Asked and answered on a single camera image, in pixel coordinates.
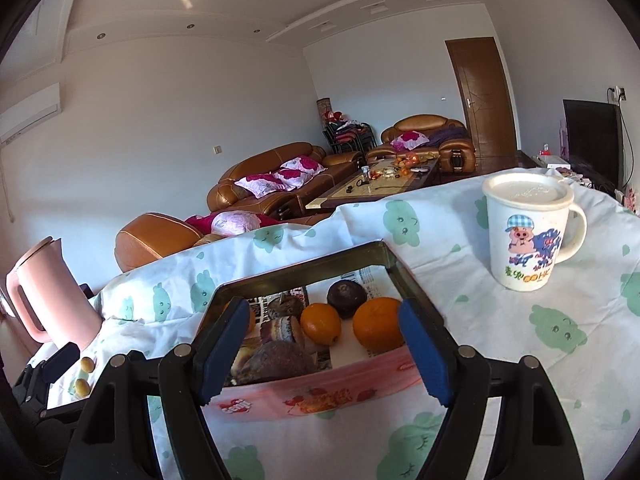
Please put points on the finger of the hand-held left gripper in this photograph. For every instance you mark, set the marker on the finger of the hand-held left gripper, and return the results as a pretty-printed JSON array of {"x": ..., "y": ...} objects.
[
  {"x": 60, "y": 362},
  {"x": 87, "y": 292}
]

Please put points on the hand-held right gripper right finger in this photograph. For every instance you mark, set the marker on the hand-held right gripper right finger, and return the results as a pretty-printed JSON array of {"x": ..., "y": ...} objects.
[{"x": 425, "y": 355}]

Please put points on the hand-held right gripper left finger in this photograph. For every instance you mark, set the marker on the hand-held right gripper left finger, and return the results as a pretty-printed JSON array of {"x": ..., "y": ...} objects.
[{"x": 222, "y": 355}]

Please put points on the large orange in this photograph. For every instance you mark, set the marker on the large orange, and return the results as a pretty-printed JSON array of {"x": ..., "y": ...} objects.
[{"x": 378, "y": 325}]

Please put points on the purple sweet potato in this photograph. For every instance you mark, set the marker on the purple sweet potato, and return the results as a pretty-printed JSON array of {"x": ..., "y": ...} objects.
[{"x": 280, "y": 360}]

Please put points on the dark brown passion fruit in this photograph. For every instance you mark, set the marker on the dark brown passion fruit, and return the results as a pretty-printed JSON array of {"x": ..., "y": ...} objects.
[{"x": 346, "y": 297}]

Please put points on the pink tin box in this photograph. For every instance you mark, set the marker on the pink tin box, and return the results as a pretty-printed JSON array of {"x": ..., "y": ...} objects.
[{"x": 320, "y": 390}]

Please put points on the small yellow fruit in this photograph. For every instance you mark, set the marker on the small yellow fruit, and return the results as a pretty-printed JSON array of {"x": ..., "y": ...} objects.
[
  {"x": 81, "y": 386},
  {"x": 87, "y": 364}
]

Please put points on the pink kettle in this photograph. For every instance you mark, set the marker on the pink kettle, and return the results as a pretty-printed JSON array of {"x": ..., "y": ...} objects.
[{"x": 50, "y": 290}]

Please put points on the printed paper liner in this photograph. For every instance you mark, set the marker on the printed paper liner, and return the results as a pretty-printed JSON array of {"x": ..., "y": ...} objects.
[{"x": 345, "y": 350}]

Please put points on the brown leather armchair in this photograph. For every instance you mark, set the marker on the brown leather armchair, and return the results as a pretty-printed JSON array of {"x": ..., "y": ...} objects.
[
  {"x": 155, "y": 240},
  {"x": 450, "y": 127}
]

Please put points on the white green printed tablecloth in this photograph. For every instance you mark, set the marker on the white green printed tablecloth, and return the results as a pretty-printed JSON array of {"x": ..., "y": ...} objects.
[{"x": 525, "y": 360}]

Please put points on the pale pink pillow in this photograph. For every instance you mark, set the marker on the pale pink pillow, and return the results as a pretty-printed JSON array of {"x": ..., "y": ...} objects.
[{"x": 235, "y": 223}]

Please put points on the white cartoon mug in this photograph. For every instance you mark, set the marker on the white cartoon mug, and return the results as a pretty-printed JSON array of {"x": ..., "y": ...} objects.
[{"x": 525, "y": 230}]

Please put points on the dark wooden coffee table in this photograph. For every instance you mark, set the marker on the dark wooden coffee table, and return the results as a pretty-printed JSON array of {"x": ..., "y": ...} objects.
[{"x": 370, "y": 190}]

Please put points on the white magenta flowered pillow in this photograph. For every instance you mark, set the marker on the white magenta flowered pillow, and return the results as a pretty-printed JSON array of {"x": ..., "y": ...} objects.
[
  {"x": 260, "y": 185},
  {"x": 302, "y": 166},
  {"x": 410, "y": 140}
]

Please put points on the long brown leather sofa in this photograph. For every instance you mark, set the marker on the long brown leather sofa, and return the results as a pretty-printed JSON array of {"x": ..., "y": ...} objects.
[{"x": 300, "y": 195}]

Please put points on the white air conditioner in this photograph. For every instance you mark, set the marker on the white air conditioner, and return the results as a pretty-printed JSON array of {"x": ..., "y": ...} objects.
[{"x": 27, "y": 115}]

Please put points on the small glass jar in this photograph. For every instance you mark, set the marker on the small glass jar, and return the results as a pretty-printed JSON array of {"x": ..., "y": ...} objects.
[{"x": 366, "y": 174}]

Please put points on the pile of oranges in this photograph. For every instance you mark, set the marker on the pile of oranges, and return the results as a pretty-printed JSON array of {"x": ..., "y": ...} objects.
[{"x": 407, "y": 161}]

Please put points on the dark television cabinet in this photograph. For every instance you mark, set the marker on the dark television cabinet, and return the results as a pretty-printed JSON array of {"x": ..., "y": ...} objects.
[{"x": 505, "y": 160}]

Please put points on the dark purple blanket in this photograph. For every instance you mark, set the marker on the dark purple blanket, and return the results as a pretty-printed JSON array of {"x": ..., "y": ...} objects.
[{"x": 449, "y": 135}]

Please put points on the stacked black chairs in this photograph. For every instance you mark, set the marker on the stacked black chairs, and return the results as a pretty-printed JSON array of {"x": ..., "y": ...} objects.
[{"x": 350, "y": 137}]

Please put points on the white box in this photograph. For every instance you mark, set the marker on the white box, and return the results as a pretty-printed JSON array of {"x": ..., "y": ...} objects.
[{"x": 552, "y": 161}]

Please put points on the brown wooden door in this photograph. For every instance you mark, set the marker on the brown wooden door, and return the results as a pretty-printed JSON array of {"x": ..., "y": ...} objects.
[{"x": 480, "y": 105}]

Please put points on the tall brown floor decoration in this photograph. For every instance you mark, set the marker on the tall brown floor decoration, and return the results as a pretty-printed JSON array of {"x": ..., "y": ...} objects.
[{"x": 323, "y": 107}]

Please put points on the black television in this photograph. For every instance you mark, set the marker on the black television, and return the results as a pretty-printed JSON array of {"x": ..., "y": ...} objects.
[{"x": 592, "y": 142}]

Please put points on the white wall socket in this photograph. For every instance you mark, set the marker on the white wall socket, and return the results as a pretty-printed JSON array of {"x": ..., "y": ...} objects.
[{"x": 618, "y": 94}]

